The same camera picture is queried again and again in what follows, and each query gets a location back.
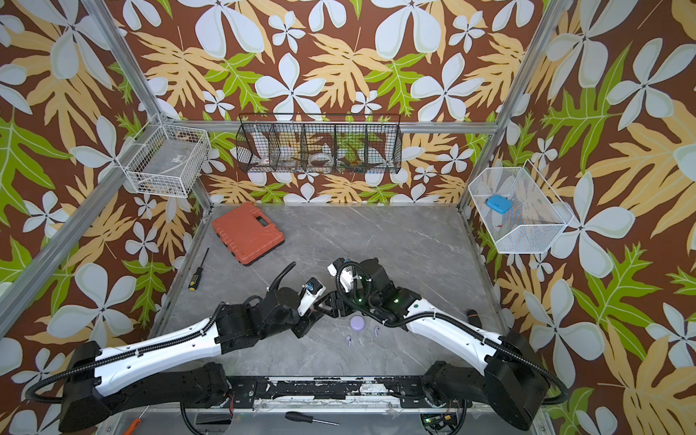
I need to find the aluminium frame post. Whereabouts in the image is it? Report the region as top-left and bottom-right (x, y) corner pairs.
(452, 1), (569, 182)
(83, 1), (212, 214)

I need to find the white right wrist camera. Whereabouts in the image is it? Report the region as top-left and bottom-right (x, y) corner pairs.
(327, 259), (356, 293)

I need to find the aluminium frame post right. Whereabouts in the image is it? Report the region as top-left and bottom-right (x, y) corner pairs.
(452, 1), (569, 182)

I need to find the yellow black screwdriver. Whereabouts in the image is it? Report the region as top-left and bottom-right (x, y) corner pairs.
(188, 249), (210, 292)

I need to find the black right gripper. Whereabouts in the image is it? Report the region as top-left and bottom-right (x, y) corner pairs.
(314, 287), (382, 319)

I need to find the orange handled screwdriver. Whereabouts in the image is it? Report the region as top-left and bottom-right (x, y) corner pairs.
(123, 408), (148, 435)

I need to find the white mesh basket right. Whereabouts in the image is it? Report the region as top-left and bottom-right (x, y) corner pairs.
(469, 161), (573, 255)

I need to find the red plastic tool case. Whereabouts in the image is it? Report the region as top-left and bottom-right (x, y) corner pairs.
(212, 202), (285, 266)

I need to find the white wire basket left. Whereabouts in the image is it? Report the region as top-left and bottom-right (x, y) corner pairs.
(120, 119), (211, 198)

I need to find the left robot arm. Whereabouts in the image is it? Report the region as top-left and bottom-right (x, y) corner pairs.
(25, 266), (326, 432)

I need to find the aluminium frame post left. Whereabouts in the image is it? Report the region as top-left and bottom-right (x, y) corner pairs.
(83, 1), (212, 214)

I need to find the black wire basket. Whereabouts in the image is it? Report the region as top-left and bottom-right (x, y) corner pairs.
(234, 112), (403, 174)

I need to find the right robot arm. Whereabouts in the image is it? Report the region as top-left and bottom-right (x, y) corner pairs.
(310, 257), (570, 431)

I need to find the black screwdriver front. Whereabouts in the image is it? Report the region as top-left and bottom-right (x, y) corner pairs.
(285, 411), (338, 426)

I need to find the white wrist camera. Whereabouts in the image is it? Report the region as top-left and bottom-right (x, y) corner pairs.
(327, 259), (356, 293)
(297, 277), (326, 317)

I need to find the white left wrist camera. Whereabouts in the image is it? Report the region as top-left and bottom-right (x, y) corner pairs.
(297, 277), (326, 317)

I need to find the blue case in basket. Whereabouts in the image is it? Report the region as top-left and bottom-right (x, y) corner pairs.
(485, 195), (513, 215)

